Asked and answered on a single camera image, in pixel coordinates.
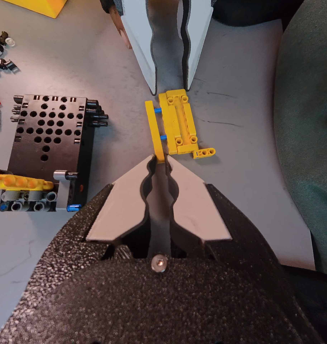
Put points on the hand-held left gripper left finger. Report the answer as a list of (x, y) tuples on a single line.
[(117, 212)]

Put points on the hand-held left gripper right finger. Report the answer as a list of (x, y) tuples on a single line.
[(198, 212)]

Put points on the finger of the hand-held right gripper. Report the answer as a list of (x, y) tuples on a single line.
[(198, 27), (137, 32)]

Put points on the short yellow lego beam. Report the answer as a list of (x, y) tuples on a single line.
[(205, 153)]

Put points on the yellow lego beam with pins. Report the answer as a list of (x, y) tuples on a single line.
[(154, 129)]

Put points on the yellow lego panel piece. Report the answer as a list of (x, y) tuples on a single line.
[(172, 123)]

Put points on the black lego base block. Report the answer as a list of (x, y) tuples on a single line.
[(66, 150)]

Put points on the person's right hand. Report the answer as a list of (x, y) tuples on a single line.
[(120, 27)]

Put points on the person's black pants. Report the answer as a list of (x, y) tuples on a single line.
[(246, 13)]

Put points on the yellow storage bin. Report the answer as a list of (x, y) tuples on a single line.
[(39, 6)]

